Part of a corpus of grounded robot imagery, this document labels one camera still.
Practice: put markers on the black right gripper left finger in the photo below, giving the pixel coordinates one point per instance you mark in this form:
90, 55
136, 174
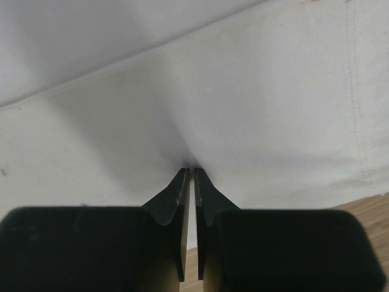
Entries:
90, 248

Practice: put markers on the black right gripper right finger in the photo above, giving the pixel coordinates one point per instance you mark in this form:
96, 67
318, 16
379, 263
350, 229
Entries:
280, 250

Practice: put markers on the white t-shirt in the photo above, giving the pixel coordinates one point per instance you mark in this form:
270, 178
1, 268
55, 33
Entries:
283, 103

